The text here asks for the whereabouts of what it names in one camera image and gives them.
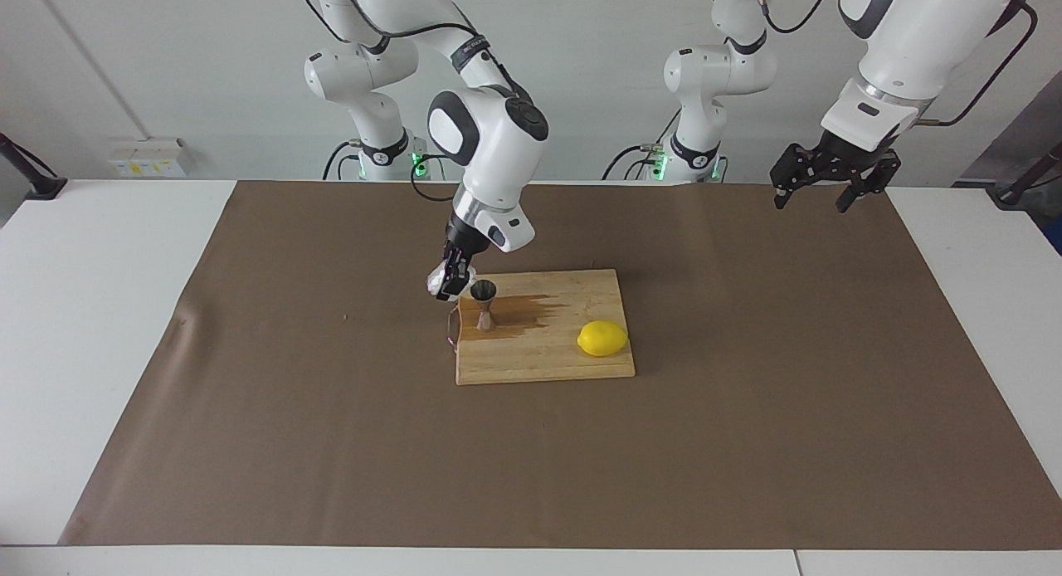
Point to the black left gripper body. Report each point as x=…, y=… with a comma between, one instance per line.
x=838, y=157

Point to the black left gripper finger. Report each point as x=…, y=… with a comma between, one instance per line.
x=788, y=168
x=875, y=184

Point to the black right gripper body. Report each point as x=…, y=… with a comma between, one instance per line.
x=465, y=242

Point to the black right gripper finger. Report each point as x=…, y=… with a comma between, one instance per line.
x=452, y=277

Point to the clear faceted glass cup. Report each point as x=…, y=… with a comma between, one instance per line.
x=434, y=282

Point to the steel double jigger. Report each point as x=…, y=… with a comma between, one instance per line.
x=484, y=294

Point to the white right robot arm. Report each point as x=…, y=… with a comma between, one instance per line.
x=498, y=144

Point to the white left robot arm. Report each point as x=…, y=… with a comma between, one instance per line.
x=913, y=36

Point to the wooden cutting board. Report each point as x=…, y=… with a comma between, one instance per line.
x=539, y=352

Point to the yellow lemon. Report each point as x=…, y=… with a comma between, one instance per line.
x=602, y=339

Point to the blue object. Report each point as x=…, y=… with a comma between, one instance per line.
x=1056, y=236

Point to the brown paper table mat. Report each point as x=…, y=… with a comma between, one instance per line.
x=531, y=460

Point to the black clamp mount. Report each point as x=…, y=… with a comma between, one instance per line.
x=37, y=184
x=1016, y=194

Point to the white wall socket strip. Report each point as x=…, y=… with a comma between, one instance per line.
x=148, y=159

